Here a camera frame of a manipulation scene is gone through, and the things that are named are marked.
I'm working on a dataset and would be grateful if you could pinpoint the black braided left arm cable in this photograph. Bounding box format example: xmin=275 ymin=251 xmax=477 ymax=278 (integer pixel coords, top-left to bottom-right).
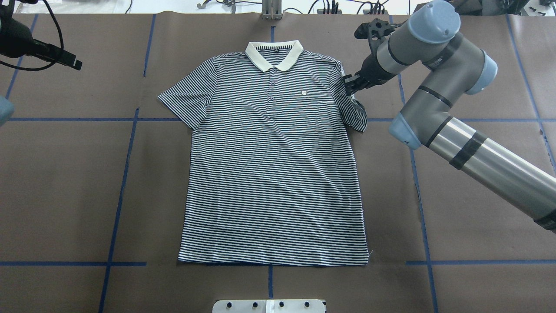
xmin=0 ymin=0 xmax=65 ymax=72

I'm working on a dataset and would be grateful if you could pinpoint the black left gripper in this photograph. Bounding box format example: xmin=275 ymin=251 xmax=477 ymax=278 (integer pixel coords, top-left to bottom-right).
xmin=0 ymin=0 xmax=82 ymax=71

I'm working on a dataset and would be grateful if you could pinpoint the navy white striped polo shirt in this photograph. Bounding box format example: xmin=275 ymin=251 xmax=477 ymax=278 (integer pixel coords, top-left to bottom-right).
xmin=158 ymin=41 xmax=370 ymax=266

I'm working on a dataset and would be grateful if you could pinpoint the aluminium frame post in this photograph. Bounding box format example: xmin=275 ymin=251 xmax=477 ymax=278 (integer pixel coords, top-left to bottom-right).
xmin=261 ymin=0 xmax=283 ymax=20

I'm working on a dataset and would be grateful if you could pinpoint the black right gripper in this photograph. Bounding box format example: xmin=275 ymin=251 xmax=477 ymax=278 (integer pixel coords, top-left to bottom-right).
xmin=343 ymin=18 xmax=402 ymax=94

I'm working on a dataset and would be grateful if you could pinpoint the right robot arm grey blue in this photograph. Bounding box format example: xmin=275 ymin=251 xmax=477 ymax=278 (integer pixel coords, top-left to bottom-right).
xmin=343 ymin=0 xmax=556 ymax=232

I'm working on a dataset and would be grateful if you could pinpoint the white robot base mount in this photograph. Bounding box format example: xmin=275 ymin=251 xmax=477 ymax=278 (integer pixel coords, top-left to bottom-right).
xmin=212 ymin=299 xmax=327 ymax=313

